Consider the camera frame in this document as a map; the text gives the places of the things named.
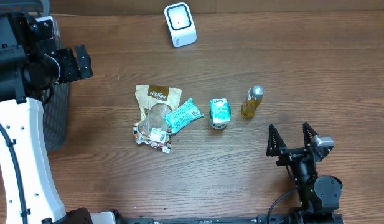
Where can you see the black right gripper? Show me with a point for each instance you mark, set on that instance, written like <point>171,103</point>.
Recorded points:
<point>294,155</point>

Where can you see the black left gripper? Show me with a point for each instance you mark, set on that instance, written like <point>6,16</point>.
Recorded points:
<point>72,70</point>

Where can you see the yellow bottle silver cap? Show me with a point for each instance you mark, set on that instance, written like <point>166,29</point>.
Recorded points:
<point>253,100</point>

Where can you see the green white tissue cup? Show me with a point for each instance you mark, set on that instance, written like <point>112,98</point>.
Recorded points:
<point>220,113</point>

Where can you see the brown cookie pouch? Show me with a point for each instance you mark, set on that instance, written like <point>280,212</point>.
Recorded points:
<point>154,103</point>

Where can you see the teal snack packet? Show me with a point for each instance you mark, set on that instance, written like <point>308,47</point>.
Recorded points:
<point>183,115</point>

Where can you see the small printed snack bag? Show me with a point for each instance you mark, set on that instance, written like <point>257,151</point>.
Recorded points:
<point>157,138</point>

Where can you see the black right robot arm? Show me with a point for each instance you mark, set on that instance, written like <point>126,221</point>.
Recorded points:
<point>318,195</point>

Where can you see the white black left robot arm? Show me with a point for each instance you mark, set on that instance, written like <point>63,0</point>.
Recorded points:
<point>30,191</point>

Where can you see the white barcode scanner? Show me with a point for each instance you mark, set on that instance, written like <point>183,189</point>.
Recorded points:
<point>181,24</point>

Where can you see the grey plastic mesh basket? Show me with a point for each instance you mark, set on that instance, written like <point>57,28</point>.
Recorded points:
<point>56,109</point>

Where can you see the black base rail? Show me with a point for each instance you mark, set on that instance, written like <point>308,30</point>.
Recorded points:
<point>210,221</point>

